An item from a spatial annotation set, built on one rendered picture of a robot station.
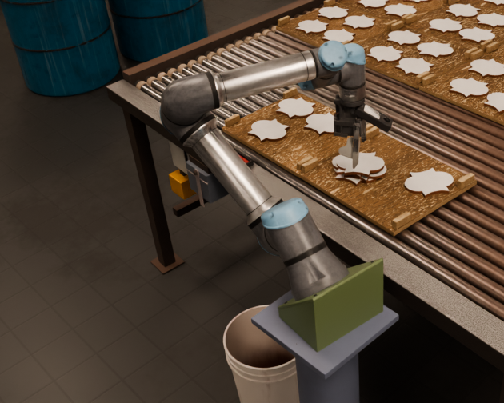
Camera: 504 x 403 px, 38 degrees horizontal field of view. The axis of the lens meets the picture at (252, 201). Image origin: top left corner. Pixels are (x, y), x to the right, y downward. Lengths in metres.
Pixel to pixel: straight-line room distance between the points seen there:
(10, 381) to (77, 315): 0.41
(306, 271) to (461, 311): 0.39
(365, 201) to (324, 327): 0.51
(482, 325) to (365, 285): 0.29
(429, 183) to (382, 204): 0.16
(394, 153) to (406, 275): 0.55
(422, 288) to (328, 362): 0.32
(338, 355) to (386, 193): 0.59
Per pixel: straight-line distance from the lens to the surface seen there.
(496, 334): 1.82
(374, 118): 2.13
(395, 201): 2.16
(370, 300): 1.84
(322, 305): 1.72
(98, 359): 3.13
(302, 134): 2.48
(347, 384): 2.00
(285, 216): 1.76
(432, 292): 1.91
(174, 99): 1.84
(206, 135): 1.92
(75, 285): 3.51
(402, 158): 2.34
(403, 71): 2.85
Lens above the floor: 2.23
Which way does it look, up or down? 36 degrees down
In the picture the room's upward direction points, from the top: 7 degrees counter-clockwise
